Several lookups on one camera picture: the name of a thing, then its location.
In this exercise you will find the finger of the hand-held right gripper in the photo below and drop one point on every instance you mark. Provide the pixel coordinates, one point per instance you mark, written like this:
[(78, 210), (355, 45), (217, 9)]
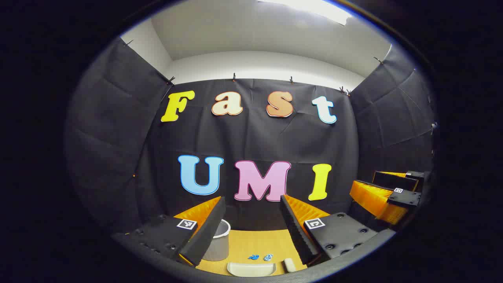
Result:
[(393, 181), (404, 198)]

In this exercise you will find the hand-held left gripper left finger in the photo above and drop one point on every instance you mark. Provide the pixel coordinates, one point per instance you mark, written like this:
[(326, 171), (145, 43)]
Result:
[(210, 230)]

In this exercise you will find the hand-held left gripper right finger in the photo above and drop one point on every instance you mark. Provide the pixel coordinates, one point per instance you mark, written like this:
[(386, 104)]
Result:
[(298, 236)]

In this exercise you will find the white garbage bin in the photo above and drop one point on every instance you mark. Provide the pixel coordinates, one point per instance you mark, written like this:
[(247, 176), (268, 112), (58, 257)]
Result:
[(218, 245)]

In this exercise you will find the small grey broom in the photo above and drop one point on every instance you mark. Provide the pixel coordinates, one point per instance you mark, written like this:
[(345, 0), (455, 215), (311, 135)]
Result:
[(289, 265)]

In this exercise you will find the light blue paper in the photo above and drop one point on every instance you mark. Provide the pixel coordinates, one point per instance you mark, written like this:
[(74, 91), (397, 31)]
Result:
[(268, 257)]

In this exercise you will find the dark blue paper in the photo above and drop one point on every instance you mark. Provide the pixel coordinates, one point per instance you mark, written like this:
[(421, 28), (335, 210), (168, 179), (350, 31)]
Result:
[(254, 257)]

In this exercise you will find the grey plastic dustpan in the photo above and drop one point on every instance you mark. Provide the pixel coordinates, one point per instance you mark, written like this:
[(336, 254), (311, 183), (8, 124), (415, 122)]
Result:
[(251, 269)]

